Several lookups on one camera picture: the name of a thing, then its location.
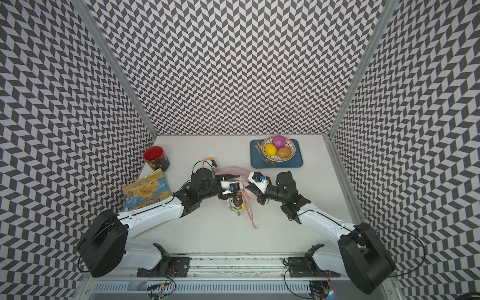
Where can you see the pink knitted bag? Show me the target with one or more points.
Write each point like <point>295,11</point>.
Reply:
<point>241,175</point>

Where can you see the chips bag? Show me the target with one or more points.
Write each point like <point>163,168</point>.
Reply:
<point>147,191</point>

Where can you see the patterned bowl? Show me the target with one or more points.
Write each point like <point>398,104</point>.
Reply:
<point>289,143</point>

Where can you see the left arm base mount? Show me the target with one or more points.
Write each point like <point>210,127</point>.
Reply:
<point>166,266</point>

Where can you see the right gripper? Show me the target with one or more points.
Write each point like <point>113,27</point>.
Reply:
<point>260,198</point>

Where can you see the brown potato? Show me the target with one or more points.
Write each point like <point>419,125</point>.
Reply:
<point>284,153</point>

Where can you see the purple fruit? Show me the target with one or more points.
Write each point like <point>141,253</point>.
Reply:
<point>279,142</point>

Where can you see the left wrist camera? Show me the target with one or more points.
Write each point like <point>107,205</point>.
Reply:
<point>230,187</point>

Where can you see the grey yellow plush keychain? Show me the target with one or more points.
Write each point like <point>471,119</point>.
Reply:
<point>236,204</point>

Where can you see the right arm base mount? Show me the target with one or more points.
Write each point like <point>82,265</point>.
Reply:
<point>313,268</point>

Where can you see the red black cup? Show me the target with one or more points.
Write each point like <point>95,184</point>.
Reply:
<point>157,158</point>

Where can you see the teal tray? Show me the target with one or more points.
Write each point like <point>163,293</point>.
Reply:
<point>260,160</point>

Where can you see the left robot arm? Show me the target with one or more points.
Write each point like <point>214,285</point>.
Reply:
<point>108,244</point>

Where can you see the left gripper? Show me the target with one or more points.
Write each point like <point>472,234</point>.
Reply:
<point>224,177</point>

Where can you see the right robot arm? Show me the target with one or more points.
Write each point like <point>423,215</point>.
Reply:
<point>360,254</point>

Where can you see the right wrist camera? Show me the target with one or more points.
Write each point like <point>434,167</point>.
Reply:
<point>258,183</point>

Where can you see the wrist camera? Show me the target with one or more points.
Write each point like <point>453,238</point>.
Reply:
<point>230,187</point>
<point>258,183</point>

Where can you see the gold spoon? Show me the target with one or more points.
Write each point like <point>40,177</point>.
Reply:
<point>271,162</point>

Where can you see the aluminium front rail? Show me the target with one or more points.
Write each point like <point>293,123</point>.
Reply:
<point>222,265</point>

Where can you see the yellow lemon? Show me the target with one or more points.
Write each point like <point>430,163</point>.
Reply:
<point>270,150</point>

